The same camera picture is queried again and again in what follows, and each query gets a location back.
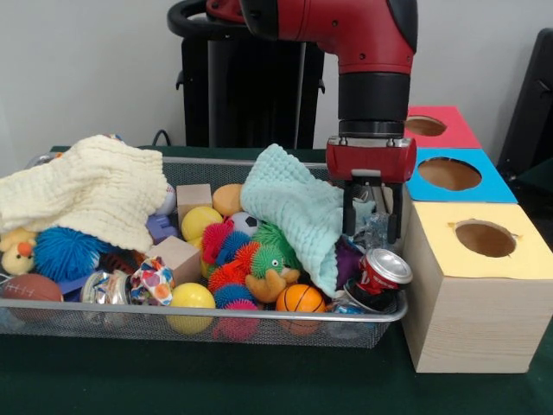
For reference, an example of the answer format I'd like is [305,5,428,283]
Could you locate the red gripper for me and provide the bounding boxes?
[326,135,418,244]

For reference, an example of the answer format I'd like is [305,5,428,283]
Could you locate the crushed clear plastic bottle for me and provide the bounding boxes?
[353,210,390,251]

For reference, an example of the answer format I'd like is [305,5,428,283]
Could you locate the mint waffle cloth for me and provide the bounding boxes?
[239,143,375,299]

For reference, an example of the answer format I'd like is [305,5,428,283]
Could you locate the wooden three-hole box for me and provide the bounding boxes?
[371,105,553,374]

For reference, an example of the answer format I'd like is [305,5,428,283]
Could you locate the clear mesh bin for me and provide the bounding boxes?
[0,153,410,350]

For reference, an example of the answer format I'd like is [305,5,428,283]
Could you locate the crushed red soda can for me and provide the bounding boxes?
[345,246,415,313]

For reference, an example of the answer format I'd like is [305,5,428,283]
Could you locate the small orange basketball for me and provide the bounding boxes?
[275,284,327,313]

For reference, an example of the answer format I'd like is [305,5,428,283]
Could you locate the yellow ball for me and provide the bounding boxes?
[166,282,216,335]
[181,206,225,242]

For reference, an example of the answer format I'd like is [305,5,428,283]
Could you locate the dark green table cloth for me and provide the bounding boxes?
[0,145,553,415]
[518,159,553,183]

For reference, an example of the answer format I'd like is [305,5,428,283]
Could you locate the black upright panel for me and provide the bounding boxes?
[496,28,553,182]

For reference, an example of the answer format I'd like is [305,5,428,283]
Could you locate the plain wooden cube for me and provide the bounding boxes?
[146,235,203,287]

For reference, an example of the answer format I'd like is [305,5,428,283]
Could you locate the cream waffle cloth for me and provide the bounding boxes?
[0,133,170,252]

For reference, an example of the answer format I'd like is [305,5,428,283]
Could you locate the blue spiky ball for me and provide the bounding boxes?
[33,227,109,284]

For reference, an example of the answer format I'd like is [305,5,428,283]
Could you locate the small brown football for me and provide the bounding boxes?
[0,272,65,322]

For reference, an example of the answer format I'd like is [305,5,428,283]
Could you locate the yellow plush duck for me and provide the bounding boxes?
[0,227,38,277]

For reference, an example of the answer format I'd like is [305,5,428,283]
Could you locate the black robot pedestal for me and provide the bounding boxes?
[167,0,342,150]

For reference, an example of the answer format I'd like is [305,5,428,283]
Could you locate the thick black cable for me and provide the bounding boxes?
[151,128,174,148]

